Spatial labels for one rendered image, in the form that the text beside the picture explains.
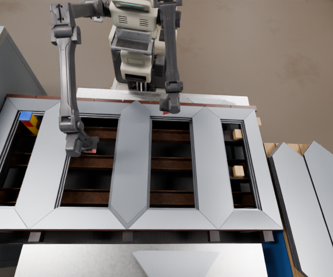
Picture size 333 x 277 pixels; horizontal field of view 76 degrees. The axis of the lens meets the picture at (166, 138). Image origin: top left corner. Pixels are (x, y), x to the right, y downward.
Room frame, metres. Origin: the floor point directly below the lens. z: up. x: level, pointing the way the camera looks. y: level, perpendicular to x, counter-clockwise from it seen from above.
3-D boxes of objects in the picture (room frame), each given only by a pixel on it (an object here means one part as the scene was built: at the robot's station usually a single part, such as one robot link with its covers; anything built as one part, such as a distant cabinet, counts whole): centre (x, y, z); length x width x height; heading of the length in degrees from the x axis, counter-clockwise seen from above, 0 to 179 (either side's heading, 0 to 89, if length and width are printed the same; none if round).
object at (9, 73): (0.40, 1.00, 0.51); 1.30 x 0.04 x 1.01; 10
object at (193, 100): (1.01, -0.30, 0.70); 0.39 x 0.12 x 0.04; 100
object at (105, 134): (0.66, 0.20, 0.70); 1.66 x 0.08 x 0.05; 100
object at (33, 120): (0.56, 0.81, 0.78); 0.05 x 0.05 x 0.19; 10
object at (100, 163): (0.46, 0.17, 0.70); 1.66 x 0.08 x 0.05; 100
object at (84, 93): (0.98, 0.06, 0.67); 1.30 x 0.20 x 0.03; 100
